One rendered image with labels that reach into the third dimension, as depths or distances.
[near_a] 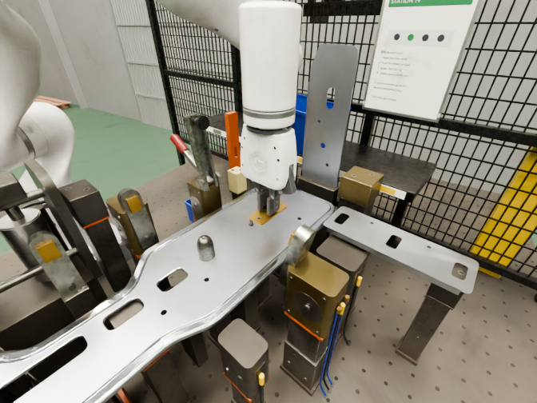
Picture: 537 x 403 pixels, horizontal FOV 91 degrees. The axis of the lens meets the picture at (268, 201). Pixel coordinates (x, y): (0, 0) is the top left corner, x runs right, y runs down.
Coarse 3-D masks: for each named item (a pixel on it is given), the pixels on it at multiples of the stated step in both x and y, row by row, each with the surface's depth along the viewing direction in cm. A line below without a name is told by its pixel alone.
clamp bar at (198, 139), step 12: (192, 120) 55; (204, 120) 54; (192, 132) 56; (204, 132) 58; (192, 144) 58; (204, 144) 60; (204, 156) 61; (204, 168) 61; (204, 180) 62; (216, 180) 64
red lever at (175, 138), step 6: (174, 138) 65; (180, 138) 65; (174, 144) 65; (180, 144) 64; (180, 150) 64; (186, 150) 65; (186, 156) 64; (192, 156) 64; (192, 162) 64; (210, 180) 63
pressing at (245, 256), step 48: (192, 240) 55; (240, 240) 55; (288, 240) 55; (144, 288) 45; (192, 288) 45; (240, 288) 45; (96, 336) 38; (144, 336) 38; (0, 384) 33; (48, 384) 33; (96, 384) 33
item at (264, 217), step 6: (282, 204) 56; (258, 210) 54; (264, 210) 53; (282, 210) 54; (252, 216) 52; (258, 216) 52; (264, 216) 52; (270, 216) 52; (258, 222) 50; (264, 222) 50
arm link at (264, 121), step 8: (248, 112) 40; (256, 112) 39; (264, 112) 39; (280, 112) 39; (288, 112) 40; (248, 120) 41; (256, 120) 40; (264, 120) 39; (272, 120) 39; (280, 120) 39; (288, 120) 40; (264, 128) 40; (272, 128) 40; (280, 128) 41
